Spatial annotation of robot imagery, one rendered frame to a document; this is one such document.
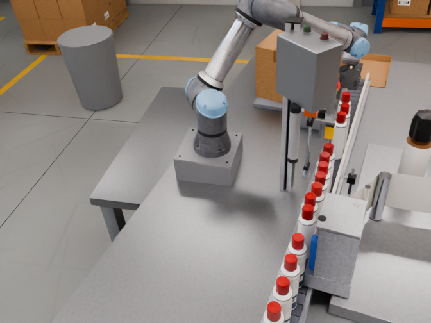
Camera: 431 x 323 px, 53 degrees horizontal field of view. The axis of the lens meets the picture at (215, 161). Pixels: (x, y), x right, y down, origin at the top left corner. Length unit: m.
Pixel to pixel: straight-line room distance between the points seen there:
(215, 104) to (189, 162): 0.26
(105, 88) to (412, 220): 2.91
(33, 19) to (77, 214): 2.85
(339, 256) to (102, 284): 0.75
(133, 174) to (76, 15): 3.36
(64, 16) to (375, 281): 4.34
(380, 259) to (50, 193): 2.37
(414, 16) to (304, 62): 4.03
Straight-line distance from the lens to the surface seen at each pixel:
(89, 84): 3.86
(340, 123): 1.68
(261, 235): 1.53
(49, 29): 5.25
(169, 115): 2.17
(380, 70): 2.56
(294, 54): 1.26
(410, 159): 1.62
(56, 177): 3.35
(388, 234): 1.53
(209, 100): 1.61
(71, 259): 2.74
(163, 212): 1.64
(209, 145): 1.67
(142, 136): 2.05
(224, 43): 1.69
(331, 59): 1.24
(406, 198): 1.53
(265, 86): 2.17
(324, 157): 1.45
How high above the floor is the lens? 1.98
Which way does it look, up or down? 39 degrees down
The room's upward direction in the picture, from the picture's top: 5 degrees counter-clockwise
